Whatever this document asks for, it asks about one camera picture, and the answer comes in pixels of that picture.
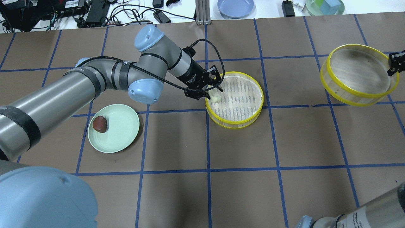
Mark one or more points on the yellow steamer basket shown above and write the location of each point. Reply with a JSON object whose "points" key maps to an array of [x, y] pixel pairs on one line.
{"points": [[358, 75]]}

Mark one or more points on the light green plate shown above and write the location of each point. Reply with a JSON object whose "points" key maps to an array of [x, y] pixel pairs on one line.
{"points": [[122, 128]]}

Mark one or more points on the white bun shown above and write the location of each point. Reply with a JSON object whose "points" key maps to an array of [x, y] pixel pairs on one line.
{"points": [[215, 99]]}

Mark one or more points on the green bowl with blocks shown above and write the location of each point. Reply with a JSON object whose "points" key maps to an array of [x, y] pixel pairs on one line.
{"points": [[325, 7]]}

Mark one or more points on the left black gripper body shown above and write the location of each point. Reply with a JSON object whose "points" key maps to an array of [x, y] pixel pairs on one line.
{"points": [[193, 76]]}

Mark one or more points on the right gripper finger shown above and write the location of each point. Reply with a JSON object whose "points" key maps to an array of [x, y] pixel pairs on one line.
{"points": [[396, 63]]}

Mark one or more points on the black power brick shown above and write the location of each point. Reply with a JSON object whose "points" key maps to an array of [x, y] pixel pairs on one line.
{"points": [[288, 8]]}

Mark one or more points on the yellow steamer with cloth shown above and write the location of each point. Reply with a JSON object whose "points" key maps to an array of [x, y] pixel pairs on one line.
{"points": [[242, 101]]}

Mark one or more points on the brown bun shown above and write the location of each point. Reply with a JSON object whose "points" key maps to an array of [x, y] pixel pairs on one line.
{"points": [[100, 124]]}

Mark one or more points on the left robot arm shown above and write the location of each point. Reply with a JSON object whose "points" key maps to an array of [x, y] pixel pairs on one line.
{"points": [[44, 197]]}

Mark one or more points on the aluminium frame post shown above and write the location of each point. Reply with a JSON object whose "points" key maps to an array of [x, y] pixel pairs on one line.
{"points": [[203, 12]]}

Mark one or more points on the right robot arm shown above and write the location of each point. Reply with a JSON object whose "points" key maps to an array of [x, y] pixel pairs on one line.
{"points": [[385, 211]]}

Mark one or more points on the blue plate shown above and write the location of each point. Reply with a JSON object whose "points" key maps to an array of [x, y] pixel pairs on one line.
{"points": [[235, 9]]}

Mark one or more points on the black power adapter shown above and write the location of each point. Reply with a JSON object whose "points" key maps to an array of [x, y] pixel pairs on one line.
{"points": [[160, 17]]}

